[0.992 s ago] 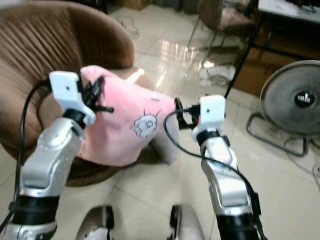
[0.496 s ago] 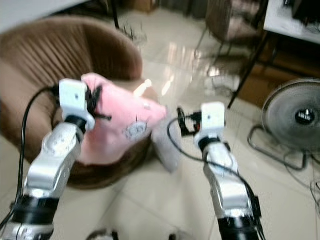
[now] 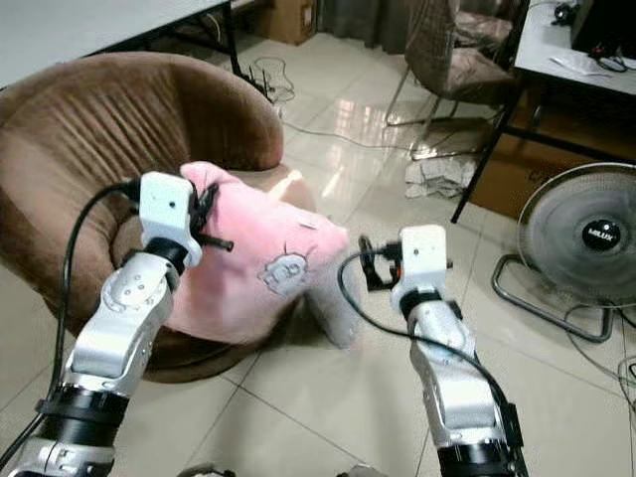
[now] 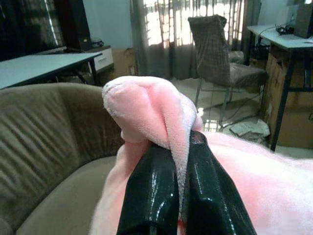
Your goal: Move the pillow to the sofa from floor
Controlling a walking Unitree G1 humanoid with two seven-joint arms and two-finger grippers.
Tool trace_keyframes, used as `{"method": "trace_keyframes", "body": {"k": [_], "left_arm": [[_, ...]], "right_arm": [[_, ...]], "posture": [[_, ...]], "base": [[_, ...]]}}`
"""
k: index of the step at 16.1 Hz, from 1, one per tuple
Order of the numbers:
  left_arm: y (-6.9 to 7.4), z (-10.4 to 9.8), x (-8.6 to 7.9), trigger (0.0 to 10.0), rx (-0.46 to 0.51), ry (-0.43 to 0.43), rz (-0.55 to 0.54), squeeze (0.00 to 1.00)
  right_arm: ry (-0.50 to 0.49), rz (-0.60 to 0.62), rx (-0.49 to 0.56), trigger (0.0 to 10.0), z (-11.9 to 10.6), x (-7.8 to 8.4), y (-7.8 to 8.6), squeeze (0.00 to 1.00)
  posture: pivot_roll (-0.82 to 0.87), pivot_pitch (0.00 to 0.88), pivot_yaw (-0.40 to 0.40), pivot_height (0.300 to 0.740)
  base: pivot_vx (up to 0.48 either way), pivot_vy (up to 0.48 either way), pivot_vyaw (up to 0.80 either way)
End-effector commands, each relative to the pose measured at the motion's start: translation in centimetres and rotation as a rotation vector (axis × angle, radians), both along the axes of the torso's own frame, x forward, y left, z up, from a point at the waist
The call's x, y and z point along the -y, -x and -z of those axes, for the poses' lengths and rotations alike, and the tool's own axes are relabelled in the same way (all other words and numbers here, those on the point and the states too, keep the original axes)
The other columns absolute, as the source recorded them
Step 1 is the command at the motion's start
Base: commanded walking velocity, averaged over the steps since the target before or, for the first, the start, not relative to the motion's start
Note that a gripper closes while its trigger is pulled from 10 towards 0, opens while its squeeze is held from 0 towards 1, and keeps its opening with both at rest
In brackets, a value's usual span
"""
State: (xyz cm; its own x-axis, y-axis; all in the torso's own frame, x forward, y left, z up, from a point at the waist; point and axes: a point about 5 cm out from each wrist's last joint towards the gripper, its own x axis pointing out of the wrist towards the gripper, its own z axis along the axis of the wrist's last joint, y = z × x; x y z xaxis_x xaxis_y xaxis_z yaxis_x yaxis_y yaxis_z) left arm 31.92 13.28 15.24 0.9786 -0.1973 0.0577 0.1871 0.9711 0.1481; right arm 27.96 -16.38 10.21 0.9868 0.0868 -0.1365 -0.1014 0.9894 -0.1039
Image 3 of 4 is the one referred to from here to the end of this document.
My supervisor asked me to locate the pink pillow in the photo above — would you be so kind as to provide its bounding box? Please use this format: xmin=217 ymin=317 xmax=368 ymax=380
xmin=164 ymin=161 xmax=362 ymax=349

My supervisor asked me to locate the long white table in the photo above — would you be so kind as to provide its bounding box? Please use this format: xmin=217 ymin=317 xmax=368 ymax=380
xmin=0 ymin=0 xmax=244 ymax=90

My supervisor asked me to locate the tangled floor cable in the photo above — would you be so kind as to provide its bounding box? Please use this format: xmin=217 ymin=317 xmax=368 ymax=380
xmin=248 ymin=58 xmax=296 ymax=103

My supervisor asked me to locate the white desk with black legs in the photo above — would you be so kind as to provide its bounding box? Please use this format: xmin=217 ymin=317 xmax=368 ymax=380
xmin=450 ymin=0 xmax=636 ymax=225

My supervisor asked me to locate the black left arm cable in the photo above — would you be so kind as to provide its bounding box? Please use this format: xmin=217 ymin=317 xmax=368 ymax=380
xmin=0 ymin=179 xmax=142 ymax=470

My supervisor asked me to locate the crumpled grey cloth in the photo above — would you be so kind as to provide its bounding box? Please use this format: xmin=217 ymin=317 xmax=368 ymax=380
xmin=404 ymin=154 xmax=478 ymax=200

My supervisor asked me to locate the dark grey curtain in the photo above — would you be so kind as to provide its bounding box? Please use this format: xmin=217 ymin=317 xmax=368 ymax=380
xmin=318 ymin=0 xmax=418 ymax=51

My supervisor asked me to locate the grey metal floor fan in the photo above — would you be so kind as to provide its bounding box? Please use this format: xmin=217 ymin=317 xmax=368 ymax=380
xmin=492 ymin=162 xmax=636 ymax=344

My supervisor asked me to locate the small cardboard box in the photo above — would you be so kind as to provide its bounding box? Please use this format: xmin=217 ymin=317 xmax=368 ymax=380
xmin=263 ymin=0 xmax=319 ymax=46

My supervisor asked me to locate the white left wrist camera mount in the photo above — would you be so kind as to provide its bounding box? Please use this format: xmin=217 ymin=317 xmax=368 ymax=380
xmin=139 ymin=172 xmax=192 ymax=247

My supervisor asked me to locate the brown round sofa chair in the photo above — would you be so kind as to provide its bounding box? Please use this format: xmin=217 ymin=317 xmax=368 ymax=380
xmin=0 ymin=52 xmax=319 ymax=384

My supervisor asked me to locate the large brown cardboard box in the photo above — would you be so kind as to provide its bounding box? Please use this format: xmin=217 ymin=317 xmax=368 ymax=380
xmin=467 ymin=94 xmax=636 ymax=220

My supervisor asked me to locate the white paper sheet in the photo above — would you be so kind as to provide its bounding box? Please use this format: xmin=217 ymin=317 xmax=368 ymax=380
xmin=550 ymin=52 xmax=609 ymax=79

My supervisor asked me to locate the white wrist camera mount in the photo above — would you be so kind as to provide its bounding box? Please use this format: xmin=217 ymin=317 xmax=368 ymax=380
xmin=391 ymin=225 xmax=448 ymax=297
xmin=139 ymin=172 xmax=192 ymax=247

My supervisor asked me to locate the brown checked chair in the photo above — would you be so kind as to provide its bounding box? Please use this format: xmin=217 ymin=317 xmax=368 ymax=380
xmin=386 ymin=0 xmax=528 ymax=160

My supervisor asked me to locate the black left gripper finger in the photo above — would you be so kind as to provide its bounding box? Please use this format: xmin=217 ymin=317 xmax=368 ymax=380
xmin=191 ymin=183 xmax=222 ymax=236

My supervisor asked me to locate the black desk monitor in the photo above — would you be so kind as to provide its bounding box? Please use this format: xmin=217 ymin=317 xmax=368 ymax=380
xmin=571 ymin=0 xmax=636 ymax=59

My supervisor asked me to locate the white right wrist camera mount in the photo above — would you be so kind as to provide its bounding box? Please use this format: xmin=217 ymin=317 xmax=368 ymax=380
xmin=391 ymin=225 xmax=448 ymax=297

